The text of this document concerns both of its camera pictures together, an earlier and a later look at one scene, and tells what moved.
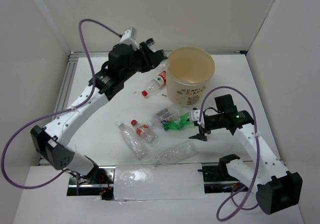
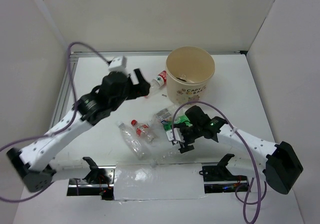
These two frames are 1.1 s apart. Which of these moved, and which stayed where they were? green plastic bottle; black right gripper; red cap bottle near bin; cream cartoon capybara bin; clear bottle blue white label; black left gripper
Moved: black left gripper; black right gripper
Stayed: clear bottle blue white label; cream cartoon capybara bin; red cap bottle near bin; green plastic bottle
